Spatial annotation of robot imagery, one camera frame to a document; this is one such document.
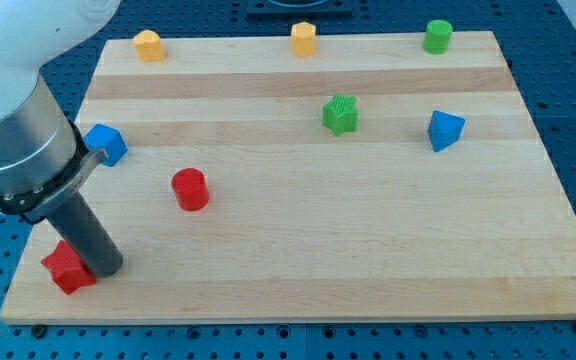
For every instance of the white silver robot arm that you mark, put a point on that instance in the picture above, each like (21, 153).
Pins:
(42, 154)

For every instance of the green star block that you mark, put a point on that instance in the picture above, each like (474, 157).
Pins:
(340, 114)

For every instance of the wooden board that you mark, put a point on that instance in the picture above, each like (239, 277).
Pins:
(302, 225)

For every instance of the red cylinder block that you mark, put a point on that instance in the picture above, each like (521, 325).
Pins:
(190, 189)

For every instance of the yellow hexagon block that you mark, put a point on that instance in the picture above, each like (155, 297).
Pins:
(303, 39)

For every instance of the blue triangle block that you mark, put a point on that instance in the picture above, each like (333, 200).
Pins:
(444, 130)

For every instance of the blue cube block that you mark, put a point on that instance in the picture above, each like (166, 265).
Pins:
(108, 138)

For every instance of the yellow pentagon block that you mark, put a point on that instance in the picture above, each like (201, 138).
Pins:
(149, 47)

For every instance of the green cylinder block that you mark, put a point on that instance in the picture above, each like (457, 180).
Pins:
(437, 36)

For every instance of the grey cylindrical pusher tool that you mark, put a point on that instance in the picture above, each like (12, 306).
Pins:
(75, 221)

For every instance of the red star block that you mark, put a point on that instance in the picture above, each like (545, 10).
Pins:
(67, 269)

